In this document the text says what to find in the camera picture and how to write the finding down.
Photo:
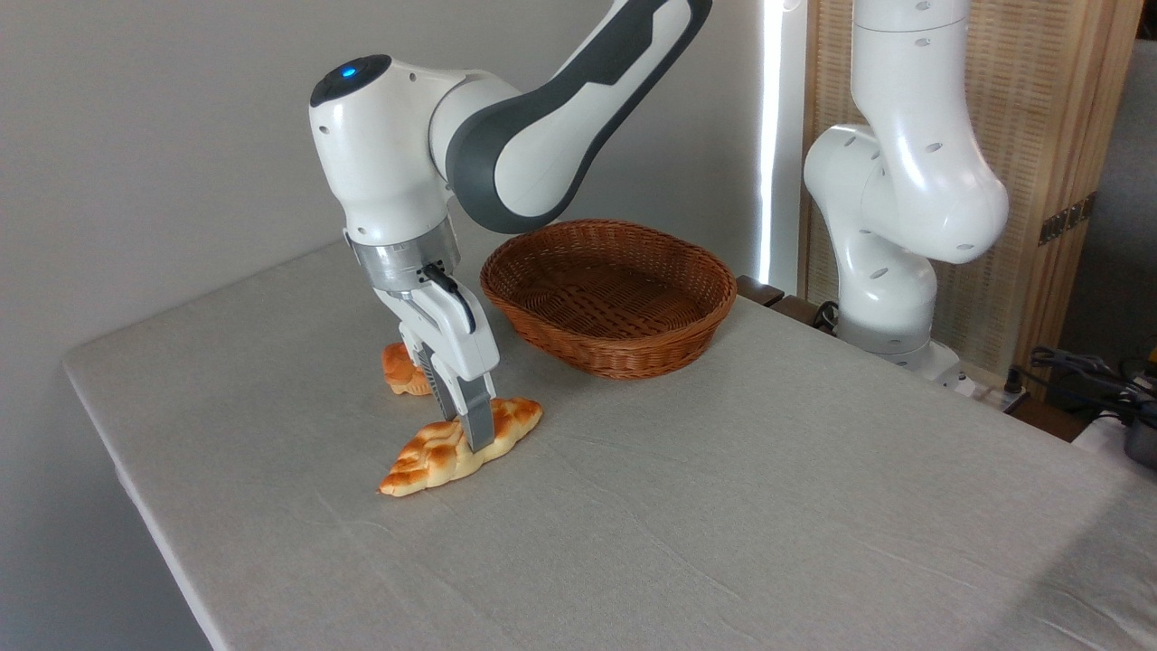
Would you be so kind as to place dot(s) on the brown wicker basket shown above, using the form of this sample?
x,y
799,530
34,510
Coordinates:
x,y
610,307

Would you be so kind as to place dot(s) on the bright white window strip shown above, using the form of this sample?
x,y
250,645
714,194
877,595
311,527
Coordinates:
x,y
771,136

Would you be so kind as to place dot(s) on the dark brown wooden bench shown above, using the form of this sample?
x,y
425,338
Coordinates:
x,y
768,294

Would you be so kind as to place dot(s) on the grey tablecloth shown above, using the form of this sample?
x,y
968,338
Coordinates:
x,y
723,506

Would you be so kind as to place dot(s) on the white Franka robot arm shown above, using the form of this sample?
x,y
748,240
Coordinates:
x,y
542,136

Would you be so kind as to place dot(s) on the braided golden bread loaf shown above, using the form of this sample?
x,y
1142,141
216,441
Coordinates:
x,y
434,461

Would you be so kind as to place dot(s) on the dark metal screen hinge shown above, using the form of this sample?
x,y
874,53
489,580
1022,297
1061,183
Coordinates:
x,y
1067,220

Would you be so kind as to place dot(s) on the white power strip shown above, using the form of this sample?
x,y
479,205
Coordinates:
x,y
990,393

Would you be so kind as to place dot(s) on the orange muffin-shaped bread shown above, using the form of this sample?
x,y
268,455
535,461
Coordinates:
x,y
398,369

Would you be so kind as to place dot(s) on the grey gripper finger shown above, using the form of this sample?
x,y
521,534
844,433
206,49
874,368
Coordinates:
x,y
416,357
476,411

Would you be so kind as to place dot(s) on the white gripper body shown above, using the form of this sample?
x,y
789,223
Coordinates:
x,y
447,330

